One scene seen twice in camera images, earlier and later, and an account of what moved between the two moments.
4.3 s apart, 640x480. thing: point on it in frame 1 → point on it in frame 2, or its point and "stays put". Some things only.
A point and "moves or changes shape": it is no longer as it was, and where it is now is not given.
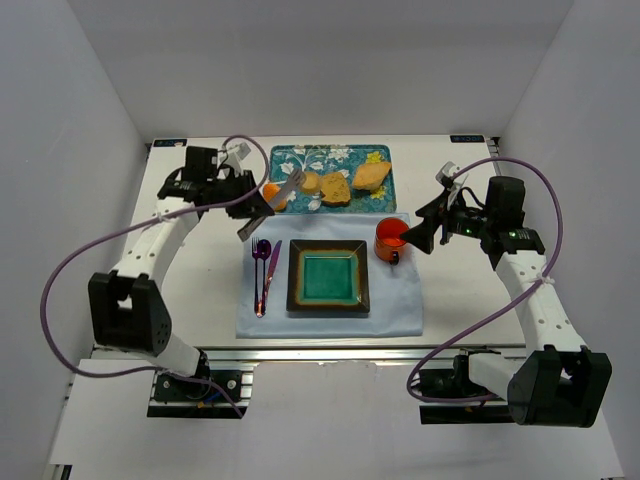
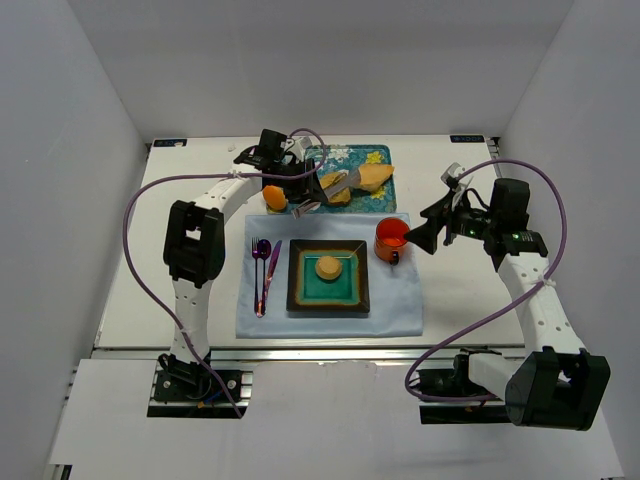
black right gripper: x=441 y=223 stays put
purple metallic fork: x=257 y=301 stays put
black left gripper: x=245 y=195 → x=304 y=181
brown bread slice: x=334 y=188 stays put
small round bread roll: x=312 y=182 moves or changes shape
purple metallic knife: x=263 y=311 stays put
